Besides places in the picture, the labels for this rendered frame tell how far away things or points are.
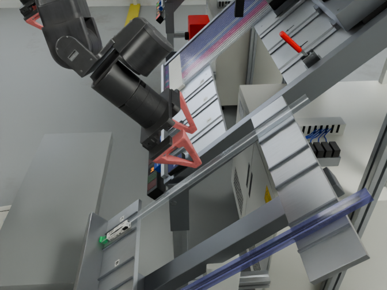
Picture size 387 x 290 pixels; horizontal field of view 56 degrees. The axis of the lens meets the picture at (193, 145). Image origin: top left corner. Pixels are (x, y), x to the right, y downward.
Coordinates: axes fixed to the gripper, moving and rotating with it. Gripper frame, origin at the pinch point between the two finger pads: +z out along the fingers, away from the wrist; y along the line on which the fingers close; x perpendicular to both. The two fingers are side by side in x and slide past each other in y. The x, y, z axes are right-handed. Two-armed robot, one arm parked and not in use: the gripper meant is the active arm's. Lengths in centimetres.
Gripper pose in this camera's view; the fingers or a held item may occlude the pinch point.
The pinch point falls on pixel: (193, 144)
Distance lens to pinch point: 63.0
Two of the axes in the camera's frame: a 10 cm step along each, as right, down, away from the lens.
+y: -0.7, -6.0, 7.9
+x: -7.3, 5.8, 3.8
